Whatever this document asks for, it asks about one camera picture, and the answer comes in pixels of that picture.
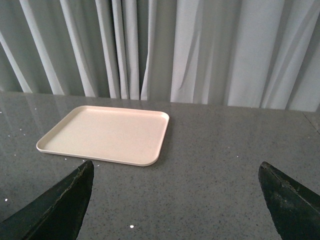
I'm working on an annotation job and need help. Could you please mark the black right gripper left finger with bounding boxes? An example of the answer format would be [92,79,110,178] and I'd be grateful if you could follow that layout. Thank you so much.
[0,160,94,240]

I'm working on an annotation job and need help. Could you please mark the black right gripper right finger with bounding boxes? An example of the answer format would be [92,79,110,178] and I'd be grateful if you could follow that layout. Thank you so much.
[258,161,320,240]

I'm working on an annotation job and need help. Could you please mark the cream rectangular tray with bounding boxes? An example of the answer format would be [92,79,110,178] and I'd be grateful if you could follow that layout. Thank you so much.
[36,105,170,167]

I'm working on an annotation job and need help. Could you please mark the grey-white curtain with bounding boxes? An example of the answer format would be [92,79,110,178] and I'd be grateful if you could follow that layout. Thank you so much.
[0,0,320,112]

